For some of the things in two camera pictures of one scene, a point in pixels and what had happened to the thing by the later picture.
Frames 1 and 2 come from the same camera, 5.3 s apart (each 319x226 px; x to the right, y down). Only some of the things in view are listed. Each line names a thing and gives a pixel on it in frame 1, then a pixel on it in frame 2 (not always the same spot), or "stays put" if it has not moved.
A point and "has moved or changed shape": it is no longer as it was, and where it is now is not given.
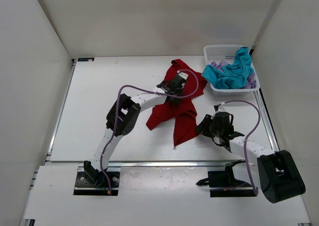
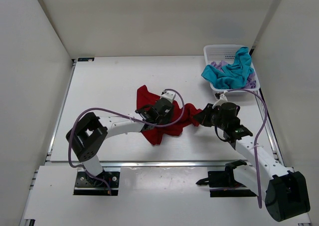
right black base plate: (222, 183) stays put
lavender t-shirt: (251, 82) stays put
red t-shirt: (183, 113) has moved or changed shape
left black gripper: (172, 87) to (164, 106)
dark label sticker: (85, 59) stays put
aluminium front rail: (167, 164) stays put
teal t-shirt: (235, 76) stays put
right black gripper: (206, 125) to (207, 114)
